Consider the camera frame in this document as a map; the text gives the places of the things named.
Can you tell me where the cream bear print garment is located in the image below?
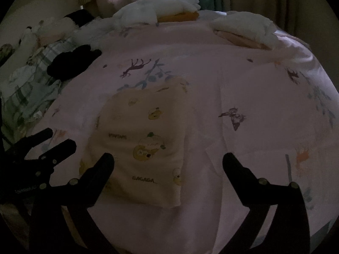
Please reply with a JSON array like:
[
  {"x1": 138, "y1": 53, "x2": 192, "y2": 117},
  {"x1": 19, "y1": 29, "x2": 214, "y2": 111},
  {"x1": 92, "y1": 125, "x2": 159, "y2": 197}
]
[{"x1": 79, "y1": 77, "x2": 190, "y2": 208}]

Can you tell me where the plaid green white garment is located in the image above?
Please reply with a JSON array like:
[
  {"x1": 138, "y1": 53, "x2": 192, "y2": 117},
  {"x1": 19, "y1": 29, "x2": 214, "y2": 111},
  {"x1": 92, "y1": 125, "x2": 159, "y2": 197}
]
[{"x1": 1, "y1": 38, "x2": 76, "y2": 142}]

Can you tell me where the black garment on bed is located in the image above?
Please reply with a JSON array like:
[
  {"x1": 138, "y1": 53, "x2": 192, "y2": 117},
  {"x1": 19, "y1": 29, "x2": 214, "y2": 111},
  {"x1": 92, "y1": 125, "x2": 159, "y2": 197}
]
[{"x1": 47, "y1": 45, "x2": 102, "y2": 82}]

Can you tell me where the white plush toy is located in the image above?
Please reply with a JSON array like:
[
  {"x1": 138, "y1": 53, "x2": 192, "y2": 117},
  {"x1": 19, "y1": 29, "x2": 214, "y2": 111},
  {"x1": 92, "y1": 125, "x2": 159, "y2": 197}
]
[{"x1": 18, "y1": 17, "x2": 78, "y2": 51}]

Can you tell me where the pink printed bed sheet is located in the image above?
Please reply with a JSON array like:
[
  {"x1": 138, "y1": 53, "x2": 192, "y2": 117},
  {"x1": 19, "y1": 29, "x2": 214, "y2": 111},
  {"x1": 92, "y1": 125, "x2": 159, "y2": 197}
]
[{"x1": 29, "y1": 20, "x2": 338, "y2": 253}]

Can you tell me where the white fluffy blanket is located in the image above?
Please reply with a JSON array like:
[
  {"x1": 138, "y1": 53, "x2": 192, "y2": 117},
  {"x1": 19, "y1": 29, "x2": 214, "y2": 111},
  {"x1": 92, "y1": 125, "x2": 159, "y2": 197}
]
[{"x1": 71, "y1": 18, "x2": 118, "y2": 50}]

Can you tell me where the white fluffy pillow with orange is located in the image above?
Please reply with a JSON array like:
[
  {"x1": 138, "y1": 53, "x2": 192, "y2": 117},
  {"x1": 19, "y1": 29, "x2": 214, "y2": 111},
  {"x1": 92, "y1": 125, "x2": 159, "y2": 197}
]
[{"x1": 112, "y1": 0, "x2": 201, "y2": 27}]

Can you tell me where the white fluffy pillow right side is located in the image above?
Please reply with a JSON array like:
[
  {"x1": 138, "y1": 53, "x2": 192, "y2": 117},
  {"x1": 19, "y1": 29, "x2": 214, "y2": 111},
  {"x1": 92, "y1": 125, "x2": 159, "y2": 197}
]
[{"x1": 210, "y1": 11, "x2": 279, "y2": 49}]

